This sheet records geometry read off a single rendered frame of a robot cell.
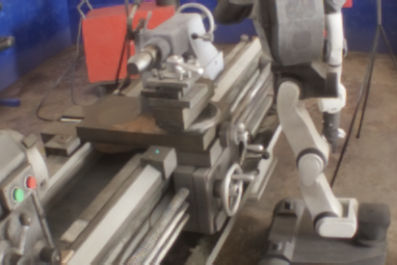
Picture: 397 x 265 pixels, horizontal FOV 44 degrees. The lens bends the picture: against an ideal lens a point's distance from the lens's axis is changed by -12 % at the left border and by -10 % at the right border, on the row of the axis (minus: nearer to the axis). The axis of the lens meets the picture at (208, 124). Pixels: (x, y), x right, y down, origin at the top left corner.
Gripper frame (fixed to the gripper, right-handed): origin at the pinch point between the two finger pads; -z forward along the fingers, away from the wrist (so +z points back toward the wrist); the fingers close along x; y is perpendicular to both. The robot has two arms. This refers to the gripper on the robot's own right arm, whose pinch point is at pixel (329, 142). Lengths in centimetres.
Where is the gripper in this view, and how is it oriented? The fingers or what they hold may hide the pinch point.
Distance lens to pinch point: 259.9
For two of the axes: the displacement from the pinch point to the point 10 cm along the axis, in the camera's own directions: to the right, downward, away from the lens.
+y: -9.6, 2.1, -1.7
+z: -0.7, -8.1, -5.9
